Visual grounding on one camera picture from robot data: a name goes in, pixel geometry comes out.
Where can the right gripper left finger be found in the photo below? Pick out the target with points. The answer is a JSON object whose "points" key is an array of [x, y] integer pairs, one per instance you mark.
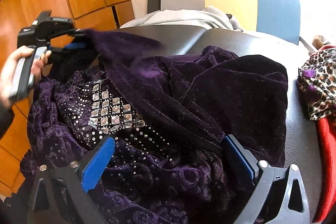
{"points": [[59, 195]]}

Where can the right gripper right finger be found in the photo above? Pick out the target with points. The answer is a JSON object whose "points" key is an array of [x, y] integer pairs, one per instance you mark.
{"points": [[269, 184]]}

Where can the dark purple velvet garment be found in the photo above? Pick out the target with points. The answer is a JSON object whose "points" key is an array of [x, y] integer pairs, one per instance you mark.
{"points": [[169, 116]]}

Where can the red knit sweater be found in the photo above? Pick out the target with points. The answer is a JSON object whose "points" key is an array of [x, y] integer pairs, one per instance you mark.
{"points": [[326, 134]]}

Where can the wooden cabinet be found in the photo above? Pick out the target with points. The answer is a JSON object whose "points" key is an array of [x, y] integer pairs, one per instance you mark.
{"points": [[65, 3]]}

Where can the leopard print purple-dotted garment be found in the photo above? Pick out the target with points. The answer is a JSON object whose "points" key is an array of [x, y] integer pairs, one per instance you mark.
{"points": [[316, 82]]}

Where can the grey hoodie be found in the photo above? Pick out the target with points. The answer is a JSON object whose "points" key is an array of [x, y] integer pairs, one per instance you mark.
{"points": [[208, 18]]}

